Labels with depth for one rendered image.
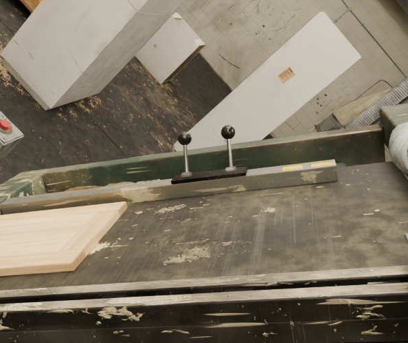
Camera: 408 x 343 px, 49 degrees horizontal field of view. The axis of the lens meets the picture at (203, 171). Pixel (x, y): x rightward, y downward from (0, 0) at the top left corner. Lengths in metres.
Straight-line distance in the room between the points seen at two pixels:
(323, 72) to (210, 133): 1.30
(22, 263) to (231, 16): 8.31
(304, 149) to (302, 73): 3.25
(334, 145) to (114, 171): 0.70
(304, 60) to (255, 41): 4.50
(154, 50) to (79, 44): 2.68
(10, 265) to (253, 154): 0.74
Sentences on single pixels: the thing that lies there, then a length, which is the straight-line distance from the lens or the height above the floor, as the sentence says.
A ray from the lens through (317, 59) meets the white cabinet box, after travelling 4.56.
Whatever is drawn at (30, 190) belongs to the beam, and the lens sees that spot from 1.55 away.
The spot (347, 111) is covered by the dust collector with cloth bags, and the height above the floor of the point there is 1.53.
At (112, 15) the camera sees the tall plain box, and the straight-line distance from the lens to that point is 3.35.
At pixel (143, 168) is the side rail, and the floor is 1.20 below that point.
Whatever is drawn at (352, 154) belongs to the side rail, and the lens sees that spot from 1.36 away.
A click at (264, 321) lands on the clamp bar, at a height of 1.58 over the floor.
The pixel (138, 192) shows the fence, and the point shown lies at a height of 1.26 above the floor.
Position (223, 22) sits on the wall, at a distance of 9.10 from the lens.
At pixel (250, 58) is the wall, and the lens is 9.03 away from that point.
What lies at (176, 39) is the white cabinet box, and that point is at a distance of 5.96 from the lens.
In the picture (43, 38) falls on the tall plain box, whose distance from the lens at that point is 3.61.
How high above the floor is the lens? 1.85
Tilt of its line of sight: 21 degrees down
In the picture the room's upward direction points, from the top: 50 degrees clockwise
